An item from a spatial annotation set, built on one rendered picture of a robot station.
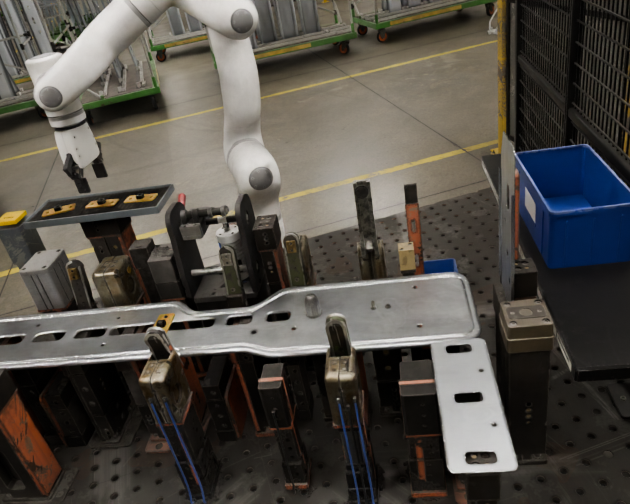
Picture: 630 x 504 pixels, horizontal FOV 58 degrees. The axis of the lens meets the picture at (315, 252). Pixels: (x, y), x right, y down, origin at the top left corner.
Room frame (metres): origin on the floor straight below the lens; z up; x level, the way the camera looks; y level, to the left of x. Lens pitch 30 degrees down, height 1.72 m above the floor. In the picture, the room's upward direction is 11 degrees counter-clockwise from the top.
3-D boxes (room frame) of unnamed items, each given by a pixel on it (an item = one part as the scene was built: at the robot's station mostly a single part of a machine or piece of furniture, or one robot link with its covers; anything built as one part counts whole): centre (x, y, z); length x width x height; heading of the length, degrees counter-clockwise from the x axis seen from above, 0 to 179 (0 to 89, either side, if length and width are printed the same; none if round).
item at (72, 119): (1.42, 0.52, 1.40); 0.09 x 0.08 x 0.03; 165
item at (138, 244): (1.27, 0.42, 0.90); 0.05 x 0.05 x 0.40; 80
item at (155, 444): (1.05, 0.44, 0.84); 0.17 x 0.06 x 0.29; 170
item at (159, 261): (1.24, 0.36, 0.89); 0.13 x 0.11 x 0.38; 170
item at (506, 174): (0.90, -0.35, 1.17); 0.12 x 0.01 x 0.34; 170
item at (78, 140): (1.41, 0.52, 1.33); 0.10 x 0.07 x 0.11; 165
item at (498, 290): (0.90, -0.35, 0.85); 0.12 x 0.03 x 0.30; 170
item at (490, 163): (1.08, -0.56, 1.02); 0.90 x 0.22 x 0.03; 170
